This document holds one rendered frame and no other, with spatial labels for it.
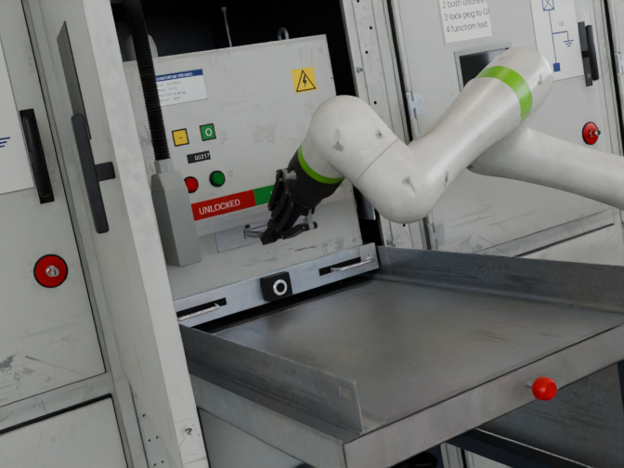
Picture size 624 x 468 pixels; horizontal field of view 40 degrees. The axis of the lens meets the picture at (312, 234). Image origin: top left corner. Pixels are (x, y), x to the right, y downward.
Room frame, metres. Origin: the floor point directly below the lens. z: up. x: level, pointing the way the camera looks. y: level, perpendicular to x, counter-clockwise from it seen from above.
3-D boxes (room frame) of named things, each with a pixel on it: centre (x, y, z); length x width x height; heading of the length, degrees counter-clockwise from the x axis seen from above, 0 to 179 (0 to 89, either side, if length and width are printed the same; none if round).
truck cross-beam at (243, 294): (1.78, 0.11, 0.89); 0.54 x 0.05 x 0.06; 120
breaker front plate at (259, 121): (1.76, 0.10, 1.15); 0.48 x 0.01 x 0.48; 120
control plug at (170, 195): (1.60, 0.25, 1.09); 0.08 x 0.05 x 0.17; 30
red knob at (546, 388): (1.12, -0.27, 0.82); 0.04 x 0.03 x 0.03; 30
